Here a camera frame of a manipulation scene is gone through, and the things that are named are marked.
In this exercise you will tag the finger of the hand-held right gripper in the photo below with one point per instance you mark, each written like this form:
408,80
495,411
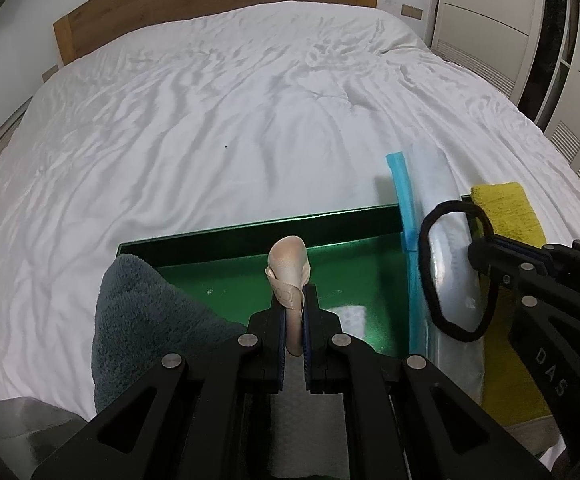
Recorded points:
559,256
499,267

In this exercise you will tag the black elastic band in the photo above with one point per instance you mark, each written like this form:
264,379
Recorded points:
422,265

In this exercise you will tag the grey towel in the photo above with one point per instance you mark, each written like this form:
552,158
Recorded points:
160,320

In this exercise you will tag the clear zip bag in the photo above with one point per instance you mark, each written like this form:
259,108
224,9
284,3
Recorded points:
449,270

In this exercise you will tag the green tray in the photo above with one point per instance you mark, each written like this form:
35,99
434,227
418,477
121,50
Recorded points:
359,270

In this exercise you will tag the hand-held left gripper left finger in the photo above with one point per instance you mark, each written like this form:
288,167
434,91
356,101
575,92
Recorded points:
282,345

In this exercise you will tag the bed with white sheet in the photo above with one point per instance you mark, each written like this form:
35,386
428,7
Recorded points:
195,160

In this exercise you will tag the white wardrobe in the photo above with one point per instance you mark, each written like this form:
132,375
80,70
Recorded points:
484,5

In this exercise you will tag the beige stocking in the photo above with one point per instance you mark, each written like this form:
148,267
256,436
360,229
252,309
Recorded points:
290,260

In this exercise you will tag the yellow fuzzy sock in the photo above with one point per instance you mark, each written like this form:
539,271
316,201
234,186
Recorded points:
509,210

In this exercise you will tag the brown wall plate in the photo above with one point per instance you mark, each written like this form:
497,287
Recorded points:
411,12

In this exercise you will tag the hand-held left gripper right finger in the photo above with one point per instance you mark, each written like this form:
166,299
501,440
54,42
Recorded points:
306,347

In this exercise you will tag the white wall socket plate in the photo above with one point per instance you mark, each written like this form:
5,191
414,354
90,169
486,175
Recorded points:
50,73

